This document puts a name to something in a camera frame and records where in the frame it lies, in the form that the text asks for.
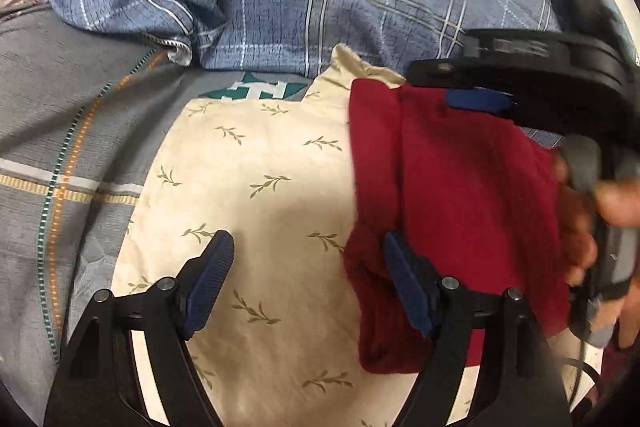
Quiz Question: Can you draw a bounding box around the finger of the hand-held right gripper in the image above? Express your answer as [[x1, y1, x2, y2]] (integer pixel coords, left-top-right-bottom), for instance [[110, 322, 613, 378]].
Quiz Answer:
[[446, 88, 516, 118], [410, 57, 481, 88]]

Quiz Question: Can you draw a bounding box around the person's right hand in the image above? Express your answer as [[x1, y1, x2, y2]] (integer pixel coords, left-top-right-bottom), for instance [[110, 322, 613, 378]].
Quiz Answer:
[[552, 156, 640, 286]]

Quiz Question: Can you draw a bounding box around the red knit sweater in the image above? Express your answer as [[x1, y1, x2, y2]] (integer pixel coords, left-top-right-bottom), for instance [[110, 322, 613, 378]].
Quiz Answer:
[[342, 77, 572, 375]]

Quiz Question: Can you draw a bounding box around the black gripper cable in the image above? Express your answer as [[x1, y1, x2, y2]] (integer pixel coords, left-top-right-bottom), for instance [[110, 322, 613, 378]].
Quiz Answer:
[[562, 342, 603, 413]]

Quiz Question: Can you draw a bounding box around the cream leaf print pillow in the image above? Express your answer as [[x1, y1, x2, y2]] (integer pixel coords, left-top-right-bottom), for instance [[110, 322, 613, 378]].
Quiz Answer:
[[112, 43, 601, 427]]

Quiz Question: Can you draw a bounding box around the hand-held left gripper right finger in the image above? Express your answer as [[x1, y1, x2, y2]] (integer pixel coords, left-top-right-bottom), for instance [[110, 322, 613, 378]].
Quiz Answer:
[[384, 232, 573, 427]]

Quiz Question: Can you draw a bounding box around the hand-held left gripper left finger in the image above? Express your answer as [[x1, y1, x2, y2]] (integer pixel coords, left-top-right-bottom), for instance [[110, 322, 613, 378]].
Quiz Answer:
[[44, 230, 236, 427]]

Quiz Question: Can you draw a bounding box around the grey striped bed sheet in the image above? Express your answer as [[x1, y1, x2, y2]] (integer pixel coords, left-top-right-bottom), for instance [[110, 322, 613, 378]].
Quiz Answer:
[[0, 0, 311, 410]]

